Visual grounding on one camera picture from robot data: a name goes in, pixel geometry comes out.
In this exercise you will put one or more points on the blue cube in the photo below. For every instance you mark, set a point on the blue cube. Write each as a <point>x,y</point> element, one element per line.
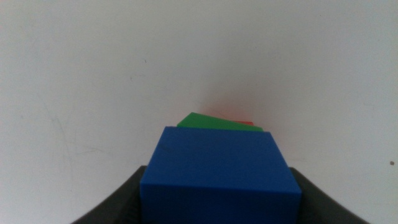
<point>217,174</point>

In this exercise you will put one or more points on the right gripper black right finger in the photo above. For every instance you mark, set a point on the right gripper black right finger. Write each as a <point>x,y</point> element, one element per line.
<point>320,205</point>

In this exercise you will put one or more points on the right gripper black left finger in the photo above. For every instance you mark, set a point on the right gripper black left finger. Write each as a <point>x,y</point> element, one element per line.
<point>121,202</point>

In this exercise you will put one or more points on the green cube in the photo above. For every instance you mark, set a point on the green cube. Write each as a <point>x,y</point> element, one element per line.
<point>205,122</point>

